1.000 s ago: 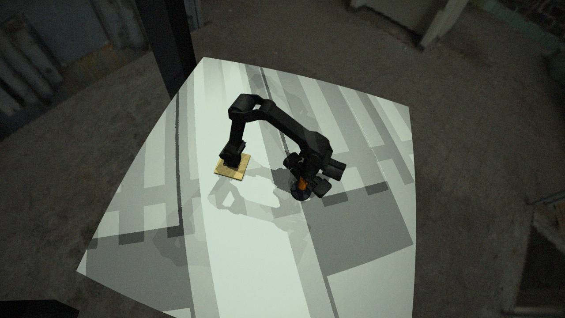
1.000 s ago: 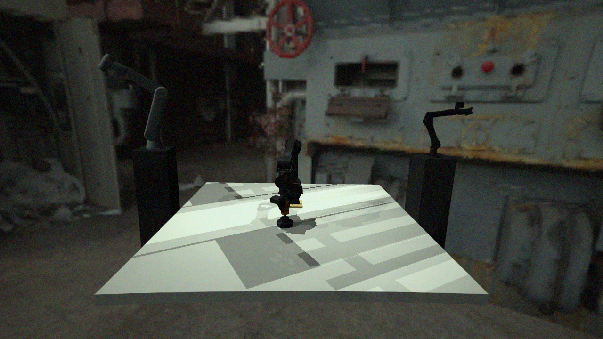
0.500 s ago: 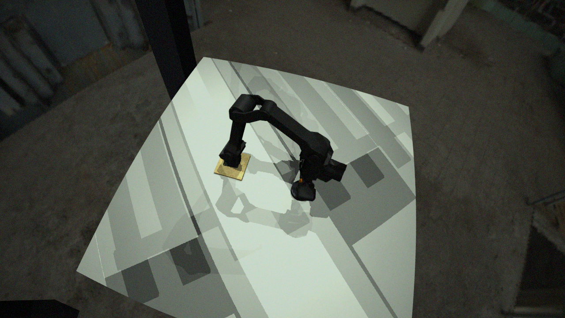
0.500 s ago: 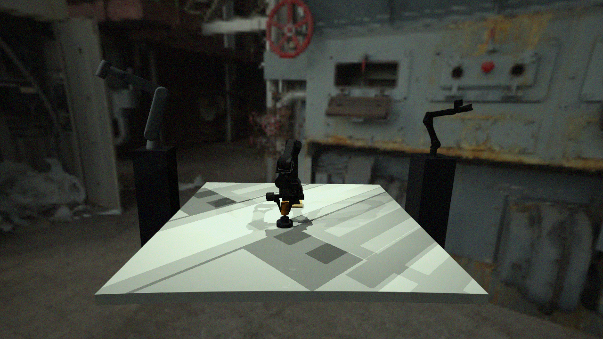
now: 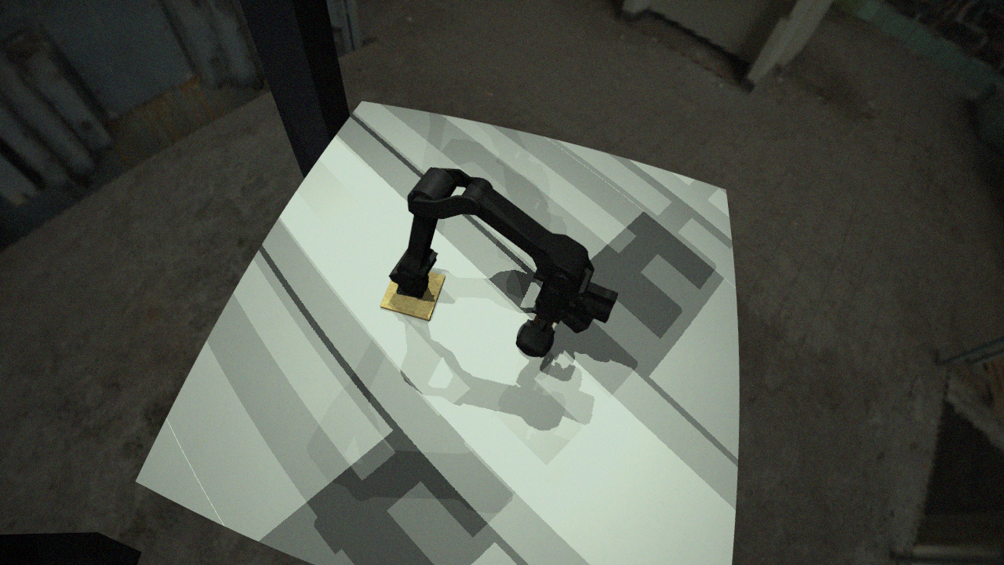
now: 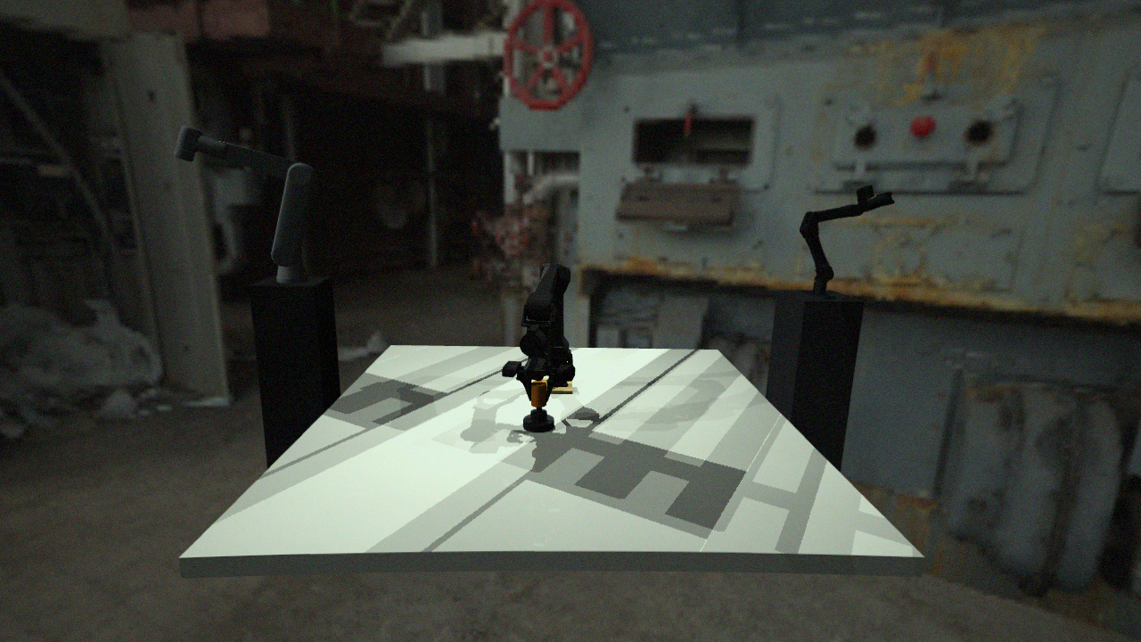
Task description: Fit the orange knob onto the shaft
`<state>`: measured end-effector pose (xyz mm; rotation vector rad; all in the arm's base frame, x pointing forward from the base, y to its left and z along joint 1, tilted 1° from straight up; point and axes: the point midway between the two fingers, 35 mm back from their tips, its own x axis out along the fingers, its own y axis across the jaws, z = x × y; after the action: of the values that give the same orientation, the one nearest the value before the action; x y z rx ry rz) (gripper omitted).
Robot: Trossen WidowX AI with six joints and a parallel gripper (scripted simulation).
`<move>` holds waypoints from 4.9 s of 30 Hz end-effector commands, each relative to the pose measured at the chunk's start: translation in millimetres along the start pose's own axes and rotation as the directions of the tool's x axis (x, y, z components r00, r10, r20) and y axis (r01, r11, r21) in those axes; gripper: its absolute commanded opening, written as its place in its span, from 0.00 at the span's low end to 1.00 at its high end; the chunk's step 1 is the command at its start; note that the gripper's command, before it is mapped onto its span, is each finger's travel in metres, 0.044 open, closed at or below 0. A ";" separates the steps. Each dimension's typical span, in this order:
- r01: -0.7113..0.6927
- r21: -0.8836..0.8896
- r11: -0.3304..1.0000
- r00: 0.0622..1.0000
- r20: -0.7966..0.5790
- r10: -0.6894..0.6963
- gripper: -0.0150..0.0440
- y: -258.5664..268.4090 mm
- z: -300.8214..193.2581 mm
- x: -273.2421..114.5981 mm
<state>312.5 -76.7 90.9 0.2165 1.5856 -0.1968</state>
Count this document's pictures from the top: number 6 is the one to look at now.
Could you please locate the orange tapered knob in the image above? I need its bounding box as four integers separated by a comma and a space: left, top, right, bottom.
531, 381, 547, 407

